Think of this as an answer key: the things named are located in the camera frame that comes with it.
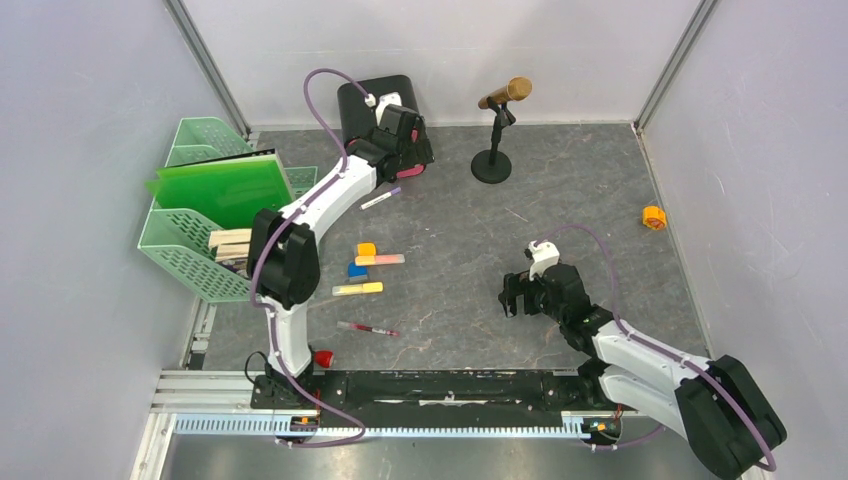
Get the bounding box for purple white marker pen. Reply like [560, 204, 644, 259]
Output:
[359, 187, 402, 211]

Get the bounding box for black pink drawer organizer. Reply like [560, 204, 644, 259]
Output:
[337, 74, 426, 183]

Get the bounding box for yellow eraser block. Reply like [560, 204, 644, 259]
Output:
[356, 242, 377, 256]

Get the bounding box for red gel pen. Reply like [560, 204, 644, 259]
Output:
[337, 321, 400, 337]

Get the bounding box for orange highlighter marker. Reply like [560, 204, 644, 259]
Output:
[354, 254, 405, 267]

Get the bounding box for yellow highlighter marker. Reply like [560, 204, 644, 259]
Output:
[331, 282, 384, 297]

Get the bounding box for blue eraser block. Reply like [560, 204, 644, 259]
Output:
[347, 262, 368, 282]

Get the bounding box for red black stamp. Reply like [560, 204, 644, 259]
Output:
[313, 350, 335, 369]

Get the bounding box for green clip file folder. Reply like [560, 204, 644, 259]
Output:
[145, 158, 295, 229]

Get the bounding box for green mesh file rack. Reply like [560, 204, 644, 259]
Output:
[138, 117, 318, 303]

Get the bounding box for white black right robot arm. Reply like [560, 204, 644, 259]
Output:
[498, 263, 788, 479]

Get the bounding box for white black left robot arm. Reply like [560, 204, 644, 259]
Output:
[248, 105, 434, 408]

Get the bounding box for black microphone stand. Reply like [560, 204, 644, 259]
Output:
[470, 96, 516, 184]

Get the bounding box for gold microphone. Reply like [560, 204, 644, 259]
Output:
[478, 76, 533, 110]

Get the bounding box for orange tape measure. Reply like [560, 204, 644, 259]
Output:
[642, 205, 668, 231]

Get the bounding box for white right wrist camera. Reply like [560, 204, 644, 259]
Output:
[526, 241, 560, 280]

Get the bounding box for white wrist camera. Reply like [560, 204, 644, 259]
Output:
[364, 92, 403, 125]
[526, 241, 560, 280]

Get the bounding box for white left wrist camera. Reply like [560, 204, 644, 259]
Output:
[364, 92, 403, 125]

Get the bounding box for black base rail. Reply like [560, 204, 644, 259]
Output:
[247, 370, 627, 432]

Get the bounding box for white cable duct strip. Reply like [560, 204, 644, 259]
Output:
[174, 413, 590, 440]

